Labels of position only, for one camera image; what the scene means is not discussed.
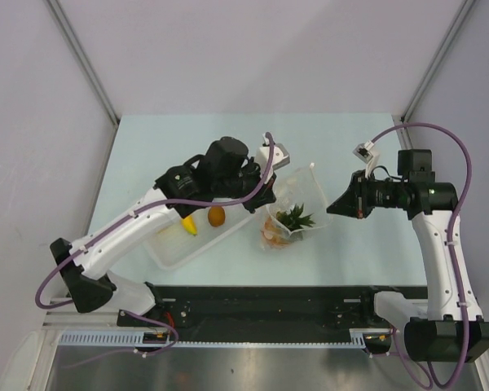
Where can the toy pineapple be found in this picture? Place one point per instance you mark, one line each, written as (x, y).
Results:
(286, 227)

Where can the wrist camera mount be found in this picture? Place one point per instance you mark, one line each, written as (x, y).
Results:
(271, 156)
(368, 154)

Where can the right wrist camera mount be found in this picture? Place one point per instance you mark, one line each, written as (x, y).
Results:
(368, 154)

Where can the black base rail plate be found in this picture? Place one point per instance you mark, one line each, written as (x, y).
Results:
(273, 313)

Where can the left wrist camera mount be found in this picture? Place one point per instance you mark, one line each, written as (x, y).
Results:
(271, 156)

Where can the clear zip top bag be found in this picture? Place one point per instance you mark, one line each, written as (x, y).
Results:
(300, 187)

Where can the left aluminium frame post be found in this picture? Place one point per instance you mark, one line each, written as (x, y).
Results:
(77, 50)

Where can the white cable duct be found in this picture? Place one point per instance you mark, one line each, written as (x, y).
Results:
(354, 338)

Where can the aluminium frame post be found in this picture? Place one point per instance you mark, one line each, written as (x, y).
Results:
(77, 50)
(461, 17)

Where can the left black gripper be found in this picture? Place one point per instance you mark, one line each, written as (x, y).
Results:
(266, 195)

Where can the brown kiwi toy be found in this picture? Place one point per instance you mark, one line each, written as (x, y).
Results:
(216, 216)

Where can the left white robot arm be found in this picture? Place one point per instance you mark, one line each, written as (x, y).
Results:
(225, 175)

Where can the yellow toy banana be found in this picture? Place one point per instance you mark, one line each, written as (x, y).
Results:
(189, 225)

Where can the right aluminium frame post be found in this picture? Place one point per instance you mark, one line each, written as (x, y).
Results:
(461, 17)

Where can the white plastic basket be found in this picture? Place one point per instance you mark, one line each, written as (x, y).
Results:
(172, 247)

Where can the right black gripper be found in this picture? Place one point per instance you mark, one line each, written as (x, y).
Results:
(354, 202)

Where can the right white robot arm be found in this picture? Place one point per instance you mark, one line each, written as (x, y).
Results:
(452, 327)

